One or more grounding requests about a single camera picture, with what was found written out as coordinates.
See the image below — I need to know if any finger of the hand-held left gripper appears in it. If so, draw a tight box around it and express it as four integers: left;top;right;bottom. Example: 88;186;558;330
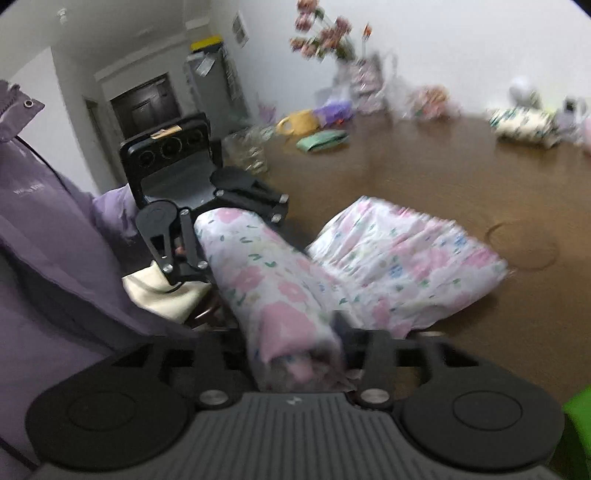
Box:
213;179;290;223
147;209;209;286

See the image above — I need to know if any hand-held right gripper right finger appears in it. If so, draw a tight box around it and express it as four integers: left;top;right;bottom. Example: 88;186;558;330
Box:
331;313;481;411

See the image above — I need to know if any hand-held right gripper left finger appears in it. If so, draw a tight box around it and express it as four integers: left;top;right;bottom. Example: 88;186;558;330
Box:
111;335;254;411

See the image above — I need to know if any pink floral white garment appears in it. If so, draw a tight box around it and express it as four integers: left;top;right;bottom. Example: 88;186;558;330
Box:
194;196;509;393

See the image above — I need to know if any person's left forearm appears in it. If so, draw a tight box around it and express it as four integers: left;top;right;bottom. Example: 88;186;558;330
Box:
91;185;151;260

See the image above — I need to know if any glass jar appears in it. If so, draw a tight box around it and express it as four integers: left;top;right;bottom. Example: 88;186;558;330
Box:
223;128;269;175

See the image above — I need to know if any cream cloth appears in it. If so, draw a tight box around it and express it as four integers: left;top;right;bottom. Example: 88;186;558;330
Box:
122;261;214;322

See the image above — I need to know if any dark wooden door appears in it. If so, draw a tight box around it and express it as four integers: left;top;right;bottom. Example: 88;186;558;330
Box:
108;74;182;140

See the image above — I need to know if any grey refrigerator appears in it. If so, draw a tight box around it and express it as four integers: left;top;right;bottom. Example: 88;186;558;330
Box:
184;44;251;136

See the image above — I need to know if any yellow mug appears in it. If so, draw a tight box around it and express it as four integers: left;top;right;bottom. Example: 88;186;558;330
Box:
276;109;322;136

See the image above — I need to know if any purple soft item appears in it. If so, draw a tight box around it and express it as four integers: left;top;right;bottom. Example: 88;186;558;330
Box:
318;100;354;123

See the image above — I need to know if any floral patterned vase bag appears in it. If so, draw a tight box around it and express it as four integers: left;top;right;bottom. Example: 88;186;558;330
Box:
333;52;399;114

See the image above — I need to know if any pink flower bouquet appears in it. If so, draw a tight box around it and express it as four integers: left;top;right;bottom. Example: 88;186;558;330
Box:
290;0;375;62

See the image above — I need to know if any pink plush bundle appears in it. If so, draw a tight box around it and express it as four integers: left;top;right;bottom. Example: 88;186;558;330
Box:
405;85;462;119

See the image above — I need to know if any green plastic stool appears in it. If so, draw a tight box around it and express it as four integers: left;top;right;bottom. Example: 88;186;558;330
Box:
562;387;591;480

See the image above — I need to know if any white green floral pouch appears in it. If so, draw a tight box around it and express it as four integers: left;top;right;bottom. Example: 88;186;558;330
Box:
487;106;562;148

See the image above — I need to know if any lavender bottle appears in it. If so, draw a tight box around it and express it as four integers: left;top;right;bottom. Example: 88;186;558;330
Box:
556;97;590;136

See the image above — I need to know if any white wall panel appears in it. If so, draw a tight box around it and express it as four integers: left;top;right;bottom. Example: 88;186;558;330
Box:
230;11;251;48

